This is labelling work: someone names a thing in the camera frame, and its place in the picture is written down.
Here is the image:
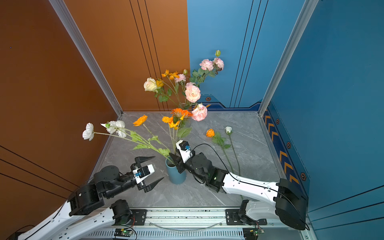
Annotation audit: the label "blue cylindrical vase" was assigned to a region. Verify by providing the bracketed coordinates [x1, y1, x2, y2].
[166, 157, 187, 185]

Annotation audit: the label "white poppy flower stem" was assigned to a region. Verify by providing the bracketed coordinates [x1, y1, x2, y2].
[82, 120, 175, 165]

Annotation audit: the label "red orange flower stem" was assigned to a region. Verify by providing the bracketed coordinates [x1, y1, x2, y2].
[133, 108, 192, 152]

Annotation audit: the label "large pink ranunculus stem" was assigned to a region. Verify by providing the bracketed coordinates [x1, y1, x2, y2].
[181, 83, 208, 122]

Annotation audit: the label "white rose flower stem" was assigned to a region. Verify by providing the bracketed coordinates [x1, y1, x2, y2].
[144, 78, 181, 107]

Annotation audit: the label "orange poppy flower stem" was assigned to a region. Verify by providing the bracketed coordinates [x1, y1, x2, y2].
[155, 70, 183, 108]

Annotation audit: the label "pink peony flower stem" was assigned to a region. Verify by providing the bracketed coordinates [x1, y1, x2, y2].
[173, 70, 192, 110]

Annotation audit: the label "pink rose flower stem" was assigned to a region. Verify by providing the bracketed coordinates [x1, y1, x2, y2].
[190, 50, 225, 87]

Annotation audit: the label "clear glass vase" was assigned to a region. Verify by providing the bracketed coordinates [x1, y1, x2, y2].
[179, 109, 192, 128]

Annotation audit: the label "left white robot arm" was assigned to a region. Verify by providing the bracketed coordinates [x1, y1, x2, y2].
[9, 157, 159, 240]

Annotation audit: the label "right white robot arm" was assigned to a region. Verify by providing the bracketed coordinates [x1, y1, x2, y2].
[170, 153, 308, 231]

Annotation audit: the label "orange rose flower stem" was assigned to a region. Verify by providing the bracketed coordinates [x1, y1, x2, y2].
[206, 129, 234, 172]

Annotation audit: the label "small white bud stem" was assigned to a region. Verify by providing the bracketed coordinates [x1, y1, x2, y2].
[225, 126, 241, 176]

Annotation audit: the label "left green circuit board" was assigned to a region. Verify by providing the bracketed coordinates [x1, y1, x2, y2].
[113, 228, 136, 240]

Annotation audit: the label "right circuit board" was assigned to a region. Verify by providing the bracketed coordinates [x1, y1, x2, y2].
[243, 228, 259, 240]

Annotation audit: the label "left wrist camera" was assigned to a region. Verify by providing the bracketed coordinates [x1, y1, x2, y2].
[132, 164, 155, 185]

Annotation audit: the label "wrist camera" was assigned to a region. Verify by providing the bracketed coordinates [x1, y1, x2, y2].
[176, 140, 193, 164]
[132, 164, 155, 185]

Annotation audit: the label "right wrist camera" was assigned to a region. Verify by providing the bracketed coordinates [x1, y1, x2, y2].
[176, 140, 193, 164]

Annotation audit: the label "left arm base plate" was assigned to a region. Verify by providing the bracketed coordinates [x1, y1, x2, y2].
[124, 209, 148, 227]

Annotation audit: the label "aluminium front rail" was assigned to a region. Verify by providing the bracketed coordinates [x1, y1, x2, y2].
[75, 207, 317, 240]

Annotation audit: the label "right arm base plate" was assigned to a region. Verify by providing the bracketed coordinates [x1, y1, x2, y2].
[225, 209, 268, 226]

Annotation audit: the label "left aluminium corner post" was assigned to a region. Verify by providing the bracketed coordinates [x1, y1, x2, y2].
[49, 0, 124, 118]

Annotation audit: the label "aluminium corner post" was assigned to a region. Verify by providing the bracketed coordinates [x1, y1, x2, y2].
[49, 0, 124, 118]
[258, 0, 319, 117]

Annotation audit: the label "right aluminium corner post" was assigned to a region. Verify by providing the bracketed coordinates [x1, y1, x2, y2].
[258, 0, 319, 117]

